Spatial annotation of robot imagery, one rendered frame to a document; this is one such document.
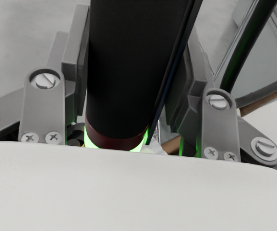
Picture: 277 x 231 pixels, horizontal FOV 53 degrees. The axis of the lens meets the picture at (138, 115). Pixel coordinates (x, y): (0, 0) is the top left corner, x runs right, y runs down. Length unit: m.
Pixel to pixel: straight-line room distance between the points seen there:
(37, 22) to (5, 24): 0.27
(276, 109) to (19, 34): 2.37
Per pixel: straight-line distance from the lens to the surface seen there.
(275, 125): 0.56
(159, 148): 0.23
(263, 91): 0.31
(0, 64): 2.41
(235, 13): 3.41
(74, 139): 0.39
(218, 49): 2.94
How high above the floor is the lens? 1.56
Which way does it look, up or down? 50 degrees down
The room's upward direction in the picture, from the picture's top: 15 degrees clockwise
